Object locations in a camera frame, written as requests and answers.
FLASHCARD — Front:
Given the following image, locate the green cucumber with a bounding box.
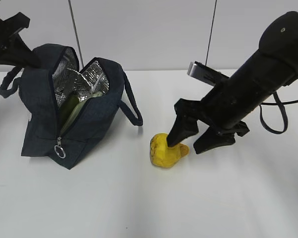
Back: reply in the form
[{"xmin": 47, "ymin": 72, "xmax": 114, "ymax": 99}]
[{"xmin": 59, "ymin": 94, "xmax": 79, "ymax": 126}]

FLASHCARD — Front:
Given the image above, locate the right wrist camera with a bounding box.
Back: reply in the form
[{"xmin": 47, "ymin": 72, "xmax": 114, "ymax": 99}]
[{"xmin": 187, "ymin": 61, "xmax": 229, "ymax": 86}]

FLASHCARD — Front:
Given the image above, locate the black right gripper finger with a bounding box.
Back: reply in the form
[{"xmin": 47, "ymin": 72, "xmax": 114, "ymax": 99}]
[
  {"xmin": 166, "ymin": 115, "xmax": 199, "ymax": 147},
  {"xmin": 193, "ymin": 127, "xmax": 235, "ymax": 154}
]

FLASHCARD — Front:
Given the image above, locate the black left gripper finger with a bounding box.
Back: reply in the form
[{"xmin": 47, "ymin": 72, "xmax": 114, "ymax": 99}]
[{"xmin": 0, "ymin": 34, "xmax": 41, "ymax": 68}]

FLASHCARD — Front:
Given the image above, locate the green lidded glass container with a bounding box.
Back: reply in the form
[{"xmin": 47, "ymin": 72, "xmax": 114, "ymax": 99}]
[{"xmin": 61, "ymin": 91, "xmax": 104, "ymax": 134}]

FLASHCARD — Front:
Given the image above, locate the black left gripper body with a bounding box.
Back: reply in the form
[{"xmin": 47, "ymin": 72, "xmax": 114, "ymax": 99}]
[{"xmin": 0, "ymin": 12, "xmax": 30, "ymax": 54}]

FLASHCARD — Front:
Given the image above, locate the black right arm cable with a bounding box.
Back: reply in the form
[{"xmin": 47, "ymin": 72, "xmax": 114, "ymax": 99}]
[{"xmin": 259, "ymin": 91, "xmax": 298, "ymax": 134}]

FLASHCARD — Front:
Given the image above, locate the dark blue lunch bag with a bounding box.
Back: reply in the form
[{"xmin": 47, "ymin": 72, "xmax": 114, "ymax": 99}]
[{"xmin": 0, "ymin": 44, "xmax": 143, "ymax": 169}]

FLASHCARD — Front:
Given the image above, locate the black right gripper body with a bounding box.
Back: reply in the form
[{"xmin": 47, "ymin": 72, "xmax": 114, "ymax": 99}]
[{"xmin": 174, "ymin": 99, "xmax": 250, "ymax": 137}]

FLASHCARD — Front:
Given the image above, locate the yellow pear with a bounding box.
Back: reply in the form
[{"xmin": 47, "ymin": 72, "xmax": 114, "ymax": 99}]
[{"xmin": 149, "ymin": 133, "xmax": 190, "ymax": 169}]

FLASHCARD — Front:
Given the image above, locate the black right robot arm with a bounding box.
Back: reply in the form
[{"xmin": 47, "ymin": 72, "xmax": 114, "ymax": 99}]
[{"xmin": 166, "ymin": 11, "xmax": 298, "ymax": 154}]

